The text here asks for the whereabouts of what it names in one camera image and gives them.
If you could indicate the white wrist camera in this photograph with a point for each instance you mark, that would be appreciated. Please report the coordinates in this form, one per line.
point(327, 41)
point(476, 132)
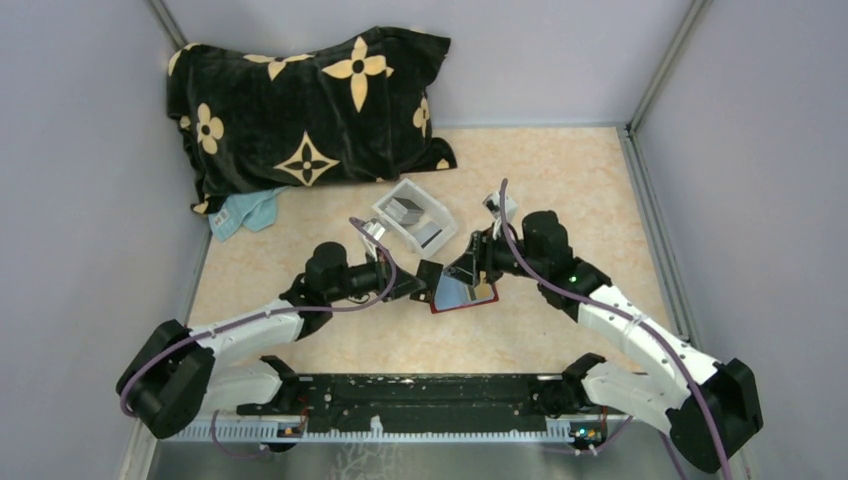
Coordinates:
point(500, 205)
point(370, 236)

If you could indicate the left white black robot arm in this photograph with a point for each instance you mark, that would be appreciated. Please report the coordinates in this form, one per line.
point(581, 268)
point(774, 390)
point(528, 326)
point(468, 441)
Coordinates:
point(212, 351)

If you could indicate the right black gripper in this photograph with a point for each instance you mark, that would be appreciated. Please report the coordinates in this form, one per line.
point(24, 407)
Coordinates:
point(487, 245)

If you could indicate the grey card stack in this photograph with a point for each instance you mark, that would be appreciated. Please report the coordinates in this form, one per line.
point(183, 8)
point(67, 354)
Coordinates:
point(403, 211)

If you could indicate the black credit card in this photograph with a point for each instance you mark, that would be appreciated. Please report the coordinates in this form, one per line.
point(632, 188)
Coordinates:
point(428, 274)

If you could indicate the black floral pillow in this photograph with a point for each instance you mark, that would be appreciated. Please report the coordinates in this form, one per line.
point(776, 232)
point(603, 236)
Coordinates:
point(355, 112)

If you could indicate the grey single card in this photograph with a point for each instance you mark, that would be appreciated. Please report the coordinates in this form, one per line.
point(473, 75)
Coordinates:
point(427, 234)

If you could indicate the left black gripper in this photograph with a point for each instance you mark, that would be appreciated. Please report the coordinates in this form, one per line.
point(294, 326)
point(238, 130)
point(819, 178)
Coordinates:
point(382, 270)

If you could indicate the white plastic card box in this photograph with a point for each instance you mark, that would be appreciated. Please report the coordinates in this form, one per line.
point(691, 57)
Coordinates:
point(434, 211)

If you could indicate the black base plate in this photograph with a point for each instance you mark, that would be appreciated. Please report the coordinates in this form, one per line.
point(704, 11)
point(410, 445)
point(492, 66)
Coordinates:
point(422, 403)

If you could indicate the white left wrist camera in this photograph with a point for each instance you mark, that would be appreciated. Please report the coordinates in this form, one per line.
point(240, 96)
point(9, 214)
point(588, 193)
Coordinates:
point(370, 236)

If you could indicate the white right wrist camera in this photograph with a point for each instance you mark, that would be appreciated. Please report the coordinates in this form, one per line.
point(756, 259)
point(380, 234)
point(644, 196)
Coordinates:
point(500, 205)

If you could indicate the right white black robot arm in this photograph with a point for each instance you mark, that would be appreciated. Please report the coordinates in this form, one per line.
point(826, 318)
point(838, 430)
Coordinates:
point(662, 371)

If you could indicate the light blue cloth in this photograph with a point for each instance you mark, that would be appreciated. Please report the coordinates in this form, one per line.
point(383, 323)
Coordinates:
point(252, 211)

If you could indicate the aluminium front rail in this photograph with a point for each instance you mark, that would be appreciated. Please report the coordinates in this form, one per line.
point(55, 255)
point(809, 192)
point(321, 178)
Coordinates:
point(169, 397)

